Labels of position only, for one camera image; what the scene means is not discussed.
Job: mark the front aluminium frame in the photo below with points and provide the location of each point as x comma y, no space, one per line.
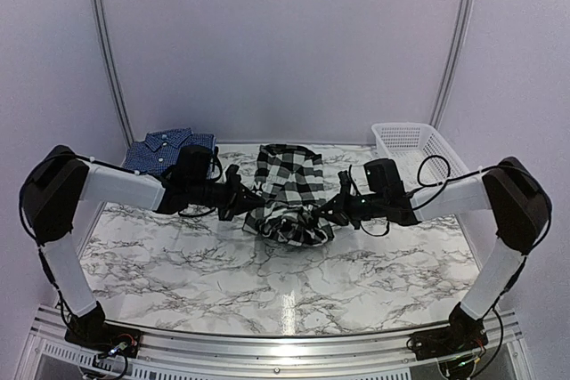
165,354

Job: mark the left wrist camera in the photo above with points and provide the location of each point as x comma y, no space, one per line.
197,164

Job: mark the black white plaid shirt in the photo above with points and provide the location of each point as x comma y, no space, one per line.
290,180

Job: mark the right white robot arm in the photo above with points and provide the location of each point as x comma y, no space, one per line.
521,210

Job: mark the white plastic basket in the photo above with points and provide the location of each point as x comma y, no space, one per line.
408,144

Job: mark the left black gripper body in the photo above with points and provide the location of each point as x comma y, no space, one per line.
216,196

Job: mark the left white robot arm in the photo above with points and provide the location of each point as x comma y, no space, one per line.
51,193

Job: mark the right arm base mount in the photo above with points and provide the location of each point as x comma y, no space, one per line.
441,342

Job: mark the right wall aluminium rail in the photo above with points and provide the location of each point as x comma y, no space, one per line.
460,30

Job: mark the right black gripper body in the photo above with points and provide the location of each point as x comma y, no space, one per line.
368,208

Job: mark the left wall aluminium rail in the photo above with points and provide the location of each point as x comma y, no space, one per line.
111,71

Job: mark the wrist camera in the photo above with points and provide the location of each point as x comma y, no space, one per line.
197,164
383,178

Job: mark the blue checked folded shirt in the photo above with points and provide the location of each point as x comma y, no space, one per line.
160,150

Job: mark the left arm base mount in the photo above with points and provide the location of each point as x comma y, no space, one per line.
112,340

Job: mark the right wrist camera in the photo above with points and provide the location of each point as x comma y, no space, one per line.
383,178

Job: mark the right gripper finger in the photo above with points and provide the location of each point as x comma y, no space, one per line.
338,210
346,183

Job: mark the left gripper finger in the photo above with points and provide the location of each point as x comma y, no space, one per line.
232,177
239,202

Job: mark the wall aluminium rail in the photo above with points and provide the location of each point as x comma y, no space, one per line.
111,71
460,30

